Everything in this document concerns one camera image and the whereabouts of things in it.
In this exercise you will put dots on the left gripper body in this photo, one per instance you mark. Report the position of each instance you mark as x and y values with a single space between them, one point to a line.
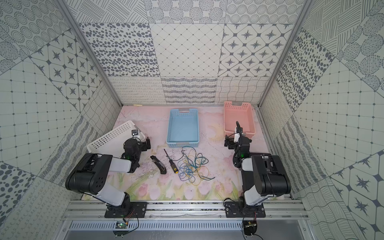
144 144

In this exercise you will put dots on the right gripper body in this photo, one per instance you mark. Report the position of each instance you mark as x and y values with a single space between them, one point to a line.
232 145

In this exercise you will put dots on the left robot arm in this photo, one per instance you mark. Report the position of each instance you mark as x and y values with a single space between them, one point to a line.
90 174

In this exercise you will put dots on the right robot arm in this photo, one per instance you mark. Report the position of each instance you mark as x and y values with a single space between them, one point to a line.
263 174

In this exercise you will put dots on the white perforated basket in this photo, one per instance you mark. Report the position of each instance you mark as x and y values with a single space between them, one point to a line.
112 143

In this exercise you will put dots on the black utility knife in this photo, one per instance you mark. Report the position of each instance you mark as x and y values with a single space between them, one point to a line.
159 164

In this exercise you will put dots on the pink perforated basket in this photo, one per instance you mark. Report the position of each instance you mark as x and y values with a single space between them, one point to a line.
239 112

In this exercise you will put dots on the black yellow screwdriver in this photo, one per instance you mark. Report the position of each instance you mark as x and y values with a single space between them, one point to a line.
172 164

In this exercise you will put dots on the blue perforated basket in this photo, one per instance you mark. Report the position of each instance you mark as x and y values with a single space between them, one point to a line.
183 128

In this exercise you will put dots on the left circuit board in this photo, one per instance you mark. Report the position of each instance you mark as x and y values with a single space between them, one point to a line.
121 225

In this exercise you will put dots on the circuit board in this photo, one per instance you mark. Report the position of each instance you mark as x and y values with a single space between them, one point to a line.
121 225
250 227

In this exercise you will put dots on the right circuit board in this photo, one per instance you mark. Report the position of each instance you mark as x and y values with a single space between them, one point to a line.
250 227

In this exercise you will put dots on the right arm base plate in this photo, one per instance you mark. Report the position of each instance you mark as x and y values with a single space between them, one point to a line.
244 209

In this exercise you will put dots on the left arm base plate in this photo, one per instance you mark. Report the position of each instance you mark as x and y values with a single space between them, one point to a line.
126 209

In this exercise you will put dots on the aluminium rail frame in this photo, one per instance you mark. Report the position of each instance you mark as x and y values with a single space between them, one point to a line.
191 210

